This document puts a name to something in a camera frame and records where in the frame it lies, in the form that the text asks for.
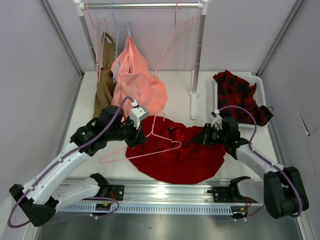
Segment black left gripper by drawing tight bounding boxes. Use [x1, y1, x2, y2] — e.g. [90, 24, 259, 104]
[107, 115, 148, 149]

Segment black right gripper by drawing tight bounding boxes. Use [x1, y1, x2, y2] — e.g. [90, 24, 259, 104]
[190, 123, 228, 147]

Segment pink wire hanger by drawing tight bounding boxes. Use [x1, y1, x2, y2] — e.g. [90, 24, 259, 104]
[99, 112, 183, 165]
[153, 1, 194, 77]
[86, 2, 108, 83]

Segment red skirt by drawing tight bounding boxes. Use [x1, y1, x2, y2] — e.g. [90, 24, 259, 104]
[125, 116, 226, 185]

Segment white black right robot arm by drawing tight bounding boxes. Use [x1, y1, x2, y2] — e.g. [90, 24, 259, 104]
[191, 117, 309, 219]

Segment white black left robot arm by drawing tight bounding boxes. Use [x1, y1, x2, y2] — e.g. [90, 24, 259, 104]
[9, 103, 149, 227]

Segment brown garment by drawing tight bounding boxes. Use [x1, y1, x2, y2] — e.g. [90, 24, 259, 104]
[92, 32, 116, 118]

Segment red black plaid garment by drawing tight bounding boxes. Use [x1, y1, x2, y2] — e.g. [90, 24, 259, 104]
[213, 70, 273, 127]

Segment salmon pink garment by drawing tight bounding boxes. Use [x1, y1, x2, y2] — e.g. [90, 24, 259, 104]
[111, 37, 168, 115]

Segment white plastic basket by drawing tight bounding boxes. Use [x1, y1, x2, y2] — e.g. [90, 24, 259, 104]
[213, 75, 265, 130]

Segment silver clothes rack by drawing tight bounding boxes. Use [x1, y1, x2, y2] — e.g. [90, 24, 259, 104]
[73, 0, 209, 120]

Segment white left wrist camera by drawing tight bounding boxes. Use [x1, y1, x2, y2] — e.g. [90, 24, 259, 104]
[129, 100, 149, 129]

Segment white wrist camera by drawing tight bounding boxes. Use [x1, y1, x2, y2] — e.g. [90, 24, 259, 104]
[210, 109, 222, 127]
[129, 100, 149, 129]

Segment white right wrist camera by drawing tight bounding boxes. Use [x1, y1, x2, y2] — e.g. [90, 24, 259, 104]
[210, 109, 222, 127]

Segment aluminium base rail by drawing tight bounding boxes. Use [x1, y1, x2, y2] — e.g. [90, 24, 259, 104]
[33, 176, 306, 207]

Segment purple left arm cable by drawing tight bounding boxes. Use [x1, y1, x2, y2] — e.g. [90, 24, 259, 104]
[7, 96, 136, 229]

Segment white slotted cable duct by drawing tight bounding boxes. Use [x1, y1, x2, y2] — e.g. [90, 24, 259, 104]
[60, 202, 247, 216]

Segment blue wire hanger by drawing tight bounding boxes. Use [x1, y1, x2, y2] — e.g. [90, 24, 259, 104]
[112, 21, 132, 83]
[110, 1, 120, 83]

